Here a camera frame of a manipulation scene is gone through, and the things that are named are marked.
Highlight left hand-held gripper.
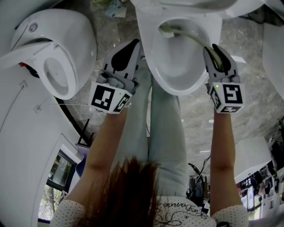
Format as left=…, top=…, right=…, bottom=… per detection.
left=88, top=39, right=142, bottom=115

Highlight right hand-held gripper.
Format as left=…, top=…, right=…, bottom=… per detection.
left=203, top=43, right=245, bottom=114

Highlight white toilet with raised seat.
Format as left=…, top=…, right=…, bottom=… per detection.
left=130, top=0, right=266, bottom=96

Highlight green toilet brush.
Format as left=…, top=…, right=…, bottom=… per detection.
left=158, top=23, right=224, bottom=71

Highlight person's right forearm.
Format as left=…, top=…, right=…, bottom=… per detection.
left=209, top=112, right=237, bottom=173

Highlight person's left forearm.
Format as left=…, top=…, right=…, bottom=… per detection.
left=83, top=110, right=129, bottom=172

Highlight white angular toilet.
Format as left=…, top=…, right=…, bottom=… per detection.
left=261, top=22, right=284, bottom=100

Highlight white egg-shaped toilet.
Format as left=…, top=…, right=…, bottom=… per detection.
left=0, top=8, right=98, bottom=100

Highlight pale blue packets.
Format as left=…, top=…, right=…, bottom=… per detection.
left=105, top=3, right=127, bottom=18

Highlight person's pale green trousers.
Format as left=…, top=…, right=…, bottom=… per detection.
left=115, top=70, right=189, bottom=198

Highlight white cabinet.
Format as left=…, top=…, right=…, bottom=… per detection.
left=233, top=136, right=272, bottom=180

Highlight blue chair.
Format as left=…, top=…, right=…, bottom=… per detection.
left=74, top=118, right=95, bottom=178

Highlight dark framed window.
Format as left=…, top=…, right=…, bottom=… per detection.
left=37, top=149, right=77, bottom=222

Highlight cluttered shelf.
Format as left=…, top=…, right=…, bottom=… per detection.
left=236, top=159, right=284, bottom=213

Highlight person's white dotted shirt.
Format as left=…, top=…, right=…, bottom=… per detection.
left=50, top=195, right=249, bottom=227

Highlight black cable bundle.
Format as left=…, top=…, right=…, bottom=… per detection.
left=185, top=155, right=211, bottom=200

